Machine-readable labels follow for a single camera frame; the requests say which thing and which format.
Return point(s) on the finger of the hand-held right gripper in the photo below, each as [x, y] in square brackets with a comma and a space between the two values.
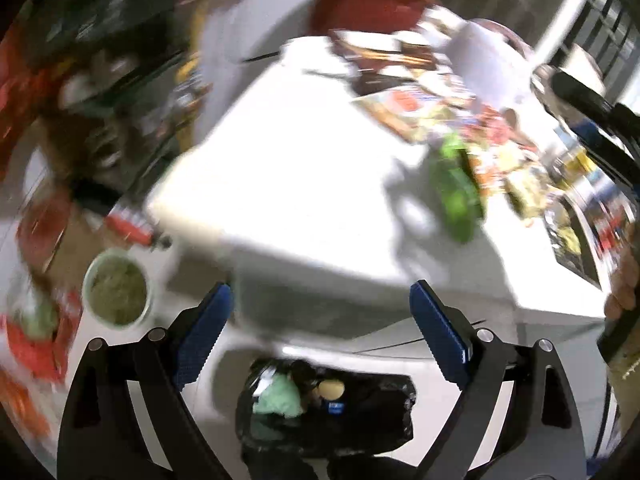
[600, 130]

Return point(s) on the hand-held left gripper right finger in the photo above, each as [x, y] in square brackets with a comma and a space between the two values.
[442, 340]

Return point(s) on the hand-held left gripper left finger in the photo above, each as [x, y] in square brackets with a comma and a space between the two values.
[200, 340]

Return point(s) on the green towel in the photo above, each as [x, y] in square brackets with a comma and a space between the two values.
[280, 395]

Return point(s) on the black bagged trash bin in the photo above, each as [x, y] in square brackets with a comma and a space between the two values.
[370, 410]

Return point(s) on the blue packet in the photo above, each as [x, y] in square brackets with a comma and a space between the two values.
[336, 406]

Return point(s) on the person's right hand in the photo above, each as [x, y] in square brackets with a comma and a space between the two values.
[625, 285]

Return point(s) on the beige trousers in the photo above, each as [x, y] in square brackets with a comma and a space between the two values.
[627, 395]

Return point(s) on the white bucket with green contents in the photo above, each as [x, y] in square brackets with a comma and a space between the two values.
[117, 290]

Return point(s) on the red bottle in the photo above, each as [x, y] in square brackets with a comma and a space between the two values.
[127, 225]

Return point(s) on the green yellow snack packet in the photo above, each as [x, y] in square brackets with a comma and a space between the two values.
[457, 200]

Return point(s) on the orange snack packet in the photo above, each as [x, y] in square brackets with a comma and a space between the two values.
[400, 105]

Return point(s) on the brown chocolate wrapper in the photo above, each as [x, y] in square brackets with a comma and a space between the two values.
[380, 60]

